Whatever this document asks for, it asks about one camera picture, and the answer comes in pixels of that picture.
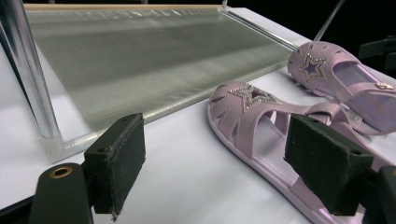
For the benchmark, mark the dark equipment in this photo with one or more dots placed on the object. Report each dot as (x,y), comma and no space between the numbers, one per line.
(378,51)

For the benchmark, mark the purple star sandal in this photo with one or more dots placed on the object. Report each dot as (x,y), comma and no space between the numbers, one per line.
(246,124)
(336,59)

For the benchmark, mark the clear acrylic shoe rack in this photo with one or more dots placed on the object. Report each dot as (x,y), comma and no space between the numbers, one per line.
(149,62)

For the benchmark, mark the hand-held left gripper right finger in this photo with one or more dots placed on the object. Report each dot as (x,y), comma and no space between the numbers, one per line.
(320,161)

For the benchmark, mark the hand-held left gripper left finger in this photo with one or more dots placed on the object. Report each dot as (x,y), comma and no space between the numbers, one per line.
(120,161)

